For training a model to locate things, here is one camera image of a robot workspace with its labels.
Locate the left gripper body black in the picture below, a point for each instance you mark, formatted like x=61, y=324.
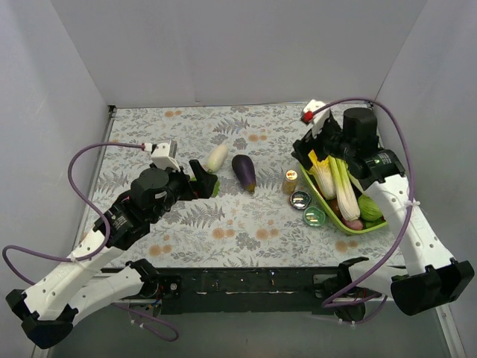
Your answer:
x=191, y=183

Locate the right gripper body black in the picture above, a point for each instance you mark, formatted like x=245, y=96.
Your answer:
x=311, y=139

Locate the amber pill bottle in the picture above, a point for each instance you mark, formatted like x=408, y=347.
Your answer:
x=290, y=181

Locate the blue round pill box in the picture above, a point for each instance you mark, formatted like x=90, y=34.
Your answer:
x=300, y=200

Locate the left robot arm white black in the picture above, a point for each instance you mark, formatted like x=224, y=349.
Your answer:
x=50, y=308

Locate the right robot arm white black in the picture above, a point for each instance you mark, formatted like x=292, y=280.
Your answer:
x=419, y=272

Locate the napa cabbage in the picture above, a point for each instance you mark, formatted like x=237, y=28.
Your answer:
x=321, y=172
x=345, y=195

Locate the white radish with leaves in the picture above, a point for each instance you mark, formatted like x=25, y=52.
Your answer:
x=216, y=159

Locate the purple eggplant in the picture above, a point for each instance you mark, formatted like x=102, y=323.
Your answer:
x=244, y=170

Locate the green round pill box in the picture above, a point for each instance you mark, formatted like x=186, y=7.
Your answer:
x=314, y=216

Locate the floral table mat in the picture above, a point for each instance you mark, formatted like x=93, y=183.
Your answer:
x=235, y=228

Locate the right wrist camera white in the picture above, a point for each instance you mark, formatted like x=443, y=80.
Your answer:
x=312, y=114

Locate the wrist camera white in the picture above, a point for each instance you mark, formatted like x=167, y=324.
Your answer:
x=163, y=155
x=312, y=114

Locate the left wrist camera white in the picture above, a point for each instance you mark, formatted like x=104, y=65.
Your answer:
x=163, y=155

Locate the black front rail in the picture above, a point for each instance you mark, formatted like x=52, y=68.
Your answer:
x=238, y=290

